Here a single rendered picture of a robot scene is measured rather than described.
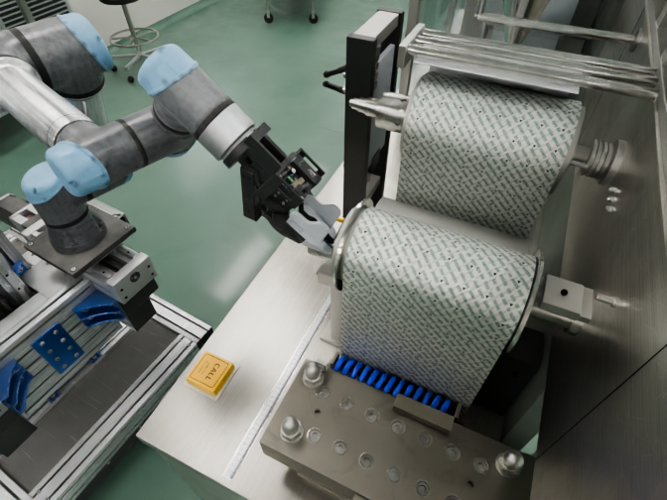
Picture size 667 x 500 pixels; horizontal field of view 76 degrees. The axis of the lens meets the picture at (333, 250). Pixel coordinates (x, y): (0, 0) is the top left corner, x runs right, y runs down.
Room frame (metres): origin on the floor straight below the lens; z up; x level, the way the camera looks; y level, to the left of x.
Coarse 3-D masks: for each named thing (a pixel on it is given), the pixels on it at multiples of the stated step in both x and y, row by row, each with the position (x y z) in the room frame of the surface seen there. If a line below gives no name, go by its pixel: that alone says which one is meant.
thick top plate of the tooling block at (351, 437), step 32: (352, 384) 0.32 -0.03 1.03; (320, 416) 0.27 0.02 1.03; (352, 416) 0.27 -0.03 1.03; (384, 416) 0.27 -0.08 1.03; (288, 448) 0.22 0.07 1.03; (320, 448) 0.22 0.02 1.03; (352, 448) 0.22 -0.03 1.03; (384, 448) 0.22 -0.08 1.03; (416, 448) 0.22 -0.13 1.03; (448, 448) 0.22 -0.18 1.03; (480, 448) 0.22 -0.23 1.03; (512, 448) 0.22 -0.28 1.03; (320, 480) 0.18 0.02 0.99; (352, 480) 0.17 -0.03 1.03; (384, 480) 0.17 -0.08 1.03; (416, 480) 0.17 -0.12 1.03; (448, 480) 0.17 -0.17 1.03; (480, 480) 0.17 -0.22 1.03; (512, 480) 0.17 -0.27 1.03
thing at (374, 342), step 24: (360, 336) 0.37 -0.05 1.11; (384, 336) 0.35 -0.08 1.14; (408, 336) 0.34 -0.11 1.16; (360, 360) 0.37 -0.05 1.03; (384, 360) 0.35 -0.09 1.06; (408, 360) 0.33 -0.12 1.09; (432, 360) 0.32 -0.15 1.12; (456, 360) 0.30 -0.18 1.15; (480, 360) 0.29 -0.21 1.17; (408, 384) 0.33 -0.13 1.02; (432, 384) 0.31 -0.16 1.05; (456, 384) 0.30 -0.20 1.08; (480, 384) 0.28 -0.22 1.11
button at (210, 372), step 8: (208, 352) 0.44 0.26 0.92; (200, 360) 0.42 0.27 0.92; (208, 360) 0.42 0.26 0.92; (216, 360) 0.42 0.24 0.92; (224, 360) 0.42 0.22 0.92; (200, 368) 0.40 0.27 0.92; (208, 368) 0.40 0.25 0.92; (216, 368) 0.40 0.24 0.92; (224, 368) 0.40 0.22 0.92; (232, 368) 0.41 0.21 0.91; (192, 376) 0.39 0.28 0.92; (200, 376) 0.39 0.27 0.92; (208, 376) 0.39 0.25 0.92; (216, 376) 0.39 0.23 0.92; (224, 376) 0.39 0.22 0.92; (192, 384) 0.38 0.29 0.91; (200, 384) 0.37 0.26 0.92; (208, 384) 0.37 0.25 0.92; (216, 384) 0.37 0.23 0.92; (208, 392) 0.36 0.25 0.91; (216, 392) 0.36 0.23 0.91
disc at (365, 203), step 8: (368, 200) 0.48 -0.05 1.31; (360, 208) 0.45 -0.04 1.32; (352, 216) 0.43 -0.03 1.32; (352, 224) 0.43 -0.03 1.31; (344, 232) 0.41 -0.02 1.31; (344, 240) 0.40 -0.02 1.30; (336, 256) 0.39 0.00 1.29; (336, 264) 0.38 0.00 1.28; (336, 272) 0.38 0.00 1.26; (336, 280) 0.38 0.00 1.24; (336, 288) 0.38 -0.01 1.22
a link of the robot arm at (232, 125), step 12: (228, 108) 0.52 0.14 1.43; (240, 108) 0.55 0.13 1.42; (216, 120) 0.51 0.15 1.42; (228, 120) 0.51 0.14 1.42; (240, 120) 0.52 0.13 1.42; (204, 132) 0.50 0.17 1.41; (216, 132) 0.50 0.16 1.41; (228, 132) 0.50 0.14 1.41; (240, 132) 0.50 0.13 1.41; (204, 144) 0.50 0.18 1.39; (216, 144) 0.49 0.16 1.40; (228, 144) 0.49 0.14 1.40; (216, 156) 0.49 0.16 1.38
